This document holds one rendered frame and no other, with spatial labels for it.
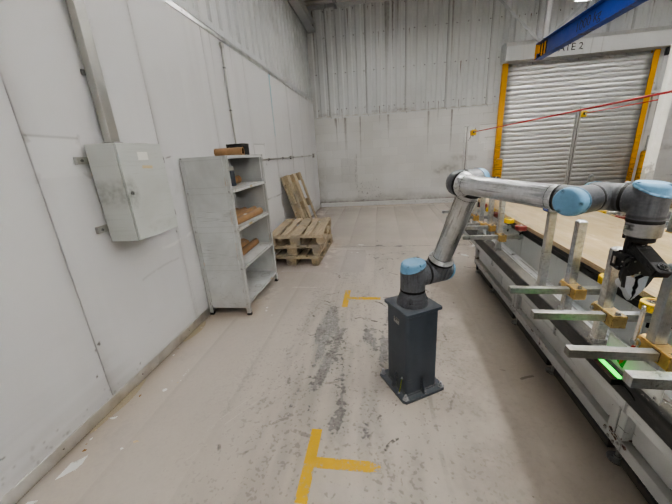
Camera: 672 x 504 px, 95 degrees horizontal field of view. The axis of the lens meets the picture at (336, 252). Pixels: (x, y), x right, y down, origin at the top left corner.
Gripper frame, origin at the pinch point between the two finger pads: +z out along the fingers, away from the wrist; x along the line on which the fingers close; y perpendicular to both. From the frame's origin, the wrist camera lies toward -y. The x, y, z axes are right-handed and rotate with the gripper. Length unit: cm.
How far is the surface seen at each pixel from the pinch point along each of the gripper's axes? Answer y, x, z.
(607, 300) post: 19.8, -7.0, 11.1
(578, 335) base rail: 26.7, -3.8, 31.7
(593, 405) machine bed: 44, -28, 84
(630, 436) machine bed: 22, -31, 81
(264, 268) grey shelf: 243, 234, 85
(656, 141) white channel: 152, -104, -45
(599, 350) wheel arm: -8.6, 11.3, 14.8
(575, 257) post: 44.8, -7.1, 1.9
